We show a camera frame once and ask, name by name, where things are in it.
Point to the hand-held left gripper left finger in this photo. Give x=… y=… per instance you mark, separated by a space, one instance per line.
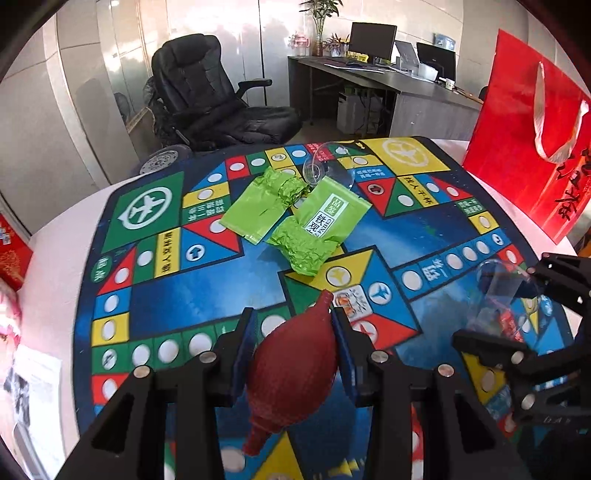
x=244 y=350

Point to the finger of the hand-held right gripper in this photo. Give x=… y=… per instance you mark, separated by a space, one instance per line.
x=563 y=277
x=498 y=353

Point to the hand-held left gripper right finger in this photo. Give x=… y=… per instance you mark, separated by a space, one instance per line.
x=344 y=350

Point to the red rubber air blower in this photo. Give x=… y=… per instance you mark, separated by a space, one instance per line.
x=286 y=378

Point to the clear plastic cup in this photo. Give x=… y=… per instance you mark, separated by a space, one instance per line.
x=323 y=161
x=498 y=295

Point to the plain green tea packet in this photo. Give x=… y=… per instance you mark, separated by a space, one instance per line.
x=256 y=207

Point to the labelled green tea packet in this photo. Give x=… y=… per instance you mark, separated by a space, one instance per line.
x=332 y=207

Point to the red gift bag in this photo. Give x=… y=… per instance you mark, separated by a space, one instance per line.
x=508 y=138

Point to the colourful board game mat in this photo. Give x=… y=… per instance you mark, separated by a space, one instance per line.
x=231 y=286

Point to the printed paper sheet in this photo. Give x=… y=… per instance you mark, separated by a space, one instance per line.
x=41 y=383

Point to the tyre shaped stool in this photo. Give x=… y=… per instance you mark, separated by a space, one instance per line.
x=164 y=159

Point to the grey office desk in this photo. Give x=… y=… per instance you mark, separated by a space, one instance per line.
x=415 y=104

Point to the sleeve of stacked paper cups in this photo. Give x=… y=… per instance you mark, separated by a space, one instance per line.
x=10 y=314

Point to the white computer tower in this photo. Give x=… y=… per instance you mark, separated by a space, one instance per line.
x=351 y=113

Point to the white box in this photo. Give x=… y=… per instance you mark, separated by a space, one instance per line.
x=427 y=71

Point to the red tin box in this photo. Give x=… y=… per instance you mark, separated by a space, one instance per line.
x=14 y=258

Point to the small black monitor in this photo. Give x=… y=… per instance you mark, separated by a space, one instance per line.
x=436 y=57

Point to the silver laptop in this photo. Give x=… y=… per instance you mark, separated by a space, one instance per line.
x=406 y=53

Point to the black leather office chair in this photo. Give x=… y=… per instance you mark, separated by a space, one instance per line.
x=198 y=78

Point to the yellow desk sign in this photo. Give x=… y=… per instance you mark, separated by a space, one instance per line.
x=358 y=57

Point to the large black monitor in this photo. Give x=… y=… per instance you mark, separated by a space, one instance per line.
x=371 y=39

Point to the small potted plant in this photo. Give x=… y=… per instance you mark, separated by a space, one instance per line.
x=334 y=44

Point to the glass jar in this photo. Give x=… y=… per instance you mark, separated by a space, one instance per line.
x=298 y=44

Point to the bamboo plant in vase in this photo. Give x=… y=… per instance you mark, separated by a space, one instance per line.
x=318 y=27

